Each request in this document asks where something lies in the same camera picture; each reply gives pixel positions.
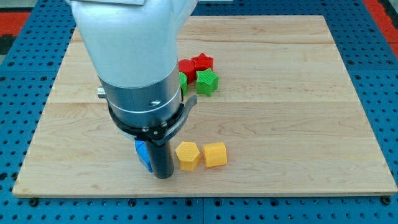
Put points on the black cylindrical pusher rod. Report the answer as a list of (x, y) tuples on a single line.
[(161, 160)]

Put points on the black clamp mount with lever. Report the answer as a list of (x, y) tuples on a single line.
[(162, 133)]

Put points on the blue triangle block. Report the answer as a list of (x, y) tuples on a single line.
[(143, 155)]

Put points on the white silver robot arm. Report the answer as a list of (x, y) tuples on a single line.
[(133, 47)]

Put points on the wooden board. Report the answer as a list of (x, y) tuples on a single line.
[(285, 107)]

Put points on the yellow hexagon block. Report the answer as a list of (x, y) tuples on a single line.
[(188, 155)]

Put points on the yellow rounded block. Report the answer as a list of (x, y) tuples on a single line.
[(215, 154)]

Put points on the green cylinder block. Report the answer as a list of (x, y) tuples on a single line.
[(183, 83)]

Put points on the green star block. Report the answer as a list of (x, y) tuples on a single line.
[(207, 82)]

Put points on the red cylinder block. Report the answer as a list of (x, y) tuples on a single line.
[(187, 67)]

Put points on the red star block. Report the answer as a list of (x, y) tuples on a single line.
[(203, 62)]

